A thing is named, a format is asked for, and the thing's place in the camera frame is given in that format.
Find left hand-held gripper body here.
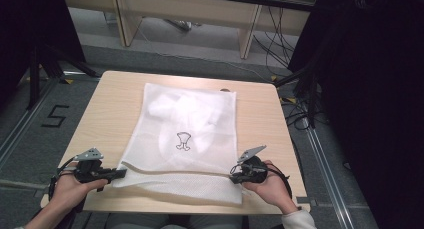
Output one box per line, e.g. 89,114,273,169
73,147,118,184

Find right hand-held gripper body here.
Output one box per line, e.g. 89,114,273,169
237,144,268,184

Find white mesh laundry bag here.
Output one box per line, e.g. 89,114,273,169
112,82,244,206

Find person's right hand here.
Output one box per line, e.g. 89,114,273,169
243,160,298,215

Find person's left hand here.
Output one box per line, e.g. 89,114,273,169
49,171,109,212

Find white garment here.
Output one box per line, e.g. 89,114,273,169
146,90,231,170

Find black metal stand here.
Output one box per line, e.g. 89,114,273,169
26,45,101,110
274,65,321,128

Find black curtain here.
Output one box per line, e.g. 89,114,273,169
288,0,424,229
0,0,86,107

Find grey power strip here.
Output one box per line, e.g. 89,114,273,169
164,18,203,32

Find right hand-held gripper cable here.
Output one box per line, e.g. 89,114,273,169
264,162,294,200

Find hand-held gripper cable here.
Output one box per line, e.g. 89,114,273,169
264,162,294,200
48,157,79,202

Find left hand-held gripper cable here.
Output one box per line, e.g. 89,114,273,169
48,157,79,202

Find tangled black floor cables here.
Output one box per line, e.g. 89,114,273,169
279,95,331,132

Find metal floor rail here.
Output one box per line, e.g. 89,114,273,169
301,117,356,229
0,78,58,170

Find hanging black cables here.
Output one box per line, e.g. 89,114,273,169
253,5,301,77

